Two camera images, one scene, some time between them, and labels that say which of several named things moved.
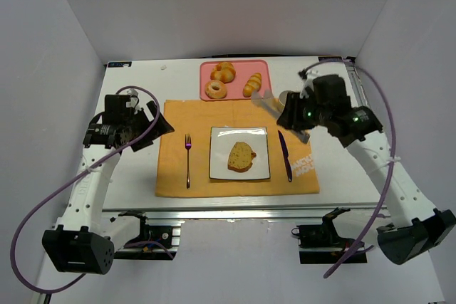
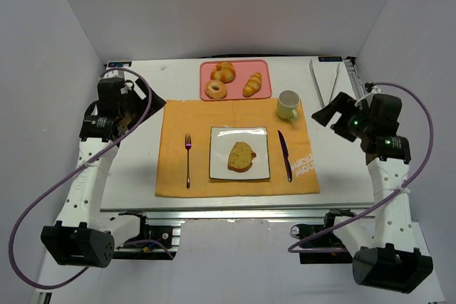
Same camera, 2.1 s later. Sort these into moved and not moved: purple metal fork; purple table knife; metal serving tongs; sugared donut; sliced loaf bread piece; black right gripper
Moved: black right gripper; metal serving tongs
Not moved: purple metal fork; sliced loaf bread piece; sugared donut; purple table knife
